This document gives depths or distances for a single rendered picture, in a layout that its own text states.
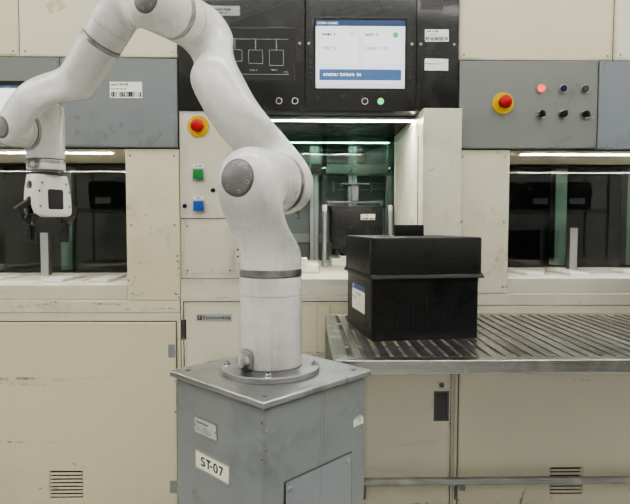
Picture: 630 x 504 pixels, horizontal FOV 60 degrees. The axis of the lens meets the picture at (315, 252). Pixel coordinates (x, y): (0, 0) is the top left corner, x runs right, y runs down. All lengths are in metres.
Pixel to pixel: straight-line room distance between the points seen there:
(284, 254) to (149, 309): 0.90
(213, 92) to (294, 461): 0.69
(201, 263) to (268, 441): 0.95
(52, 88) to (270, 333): 0.72
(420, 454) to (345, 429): 0.87
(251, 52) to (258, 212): 0.94
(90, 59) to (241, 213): 0.54
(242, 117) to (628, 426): 1.62
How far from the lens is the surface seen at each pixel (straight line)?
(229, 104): 1.08
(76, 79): 1.36
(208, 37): 1.22
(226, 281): 1.78
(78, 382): 1.96
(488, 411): 1.95
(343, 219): 2.27
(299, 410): 0.99
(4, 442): 2.12
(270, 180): 0.96
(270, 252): 1.00
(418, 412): 1.89
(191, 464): 1.14
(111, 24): 1.32
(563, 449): 2.08
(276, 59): 1.83
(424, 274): 1.36
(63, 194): 1.45
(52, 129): 1.43
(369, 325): 1.37
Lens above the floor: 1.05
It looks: 3 degrees down
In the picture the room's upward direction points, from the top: straight up
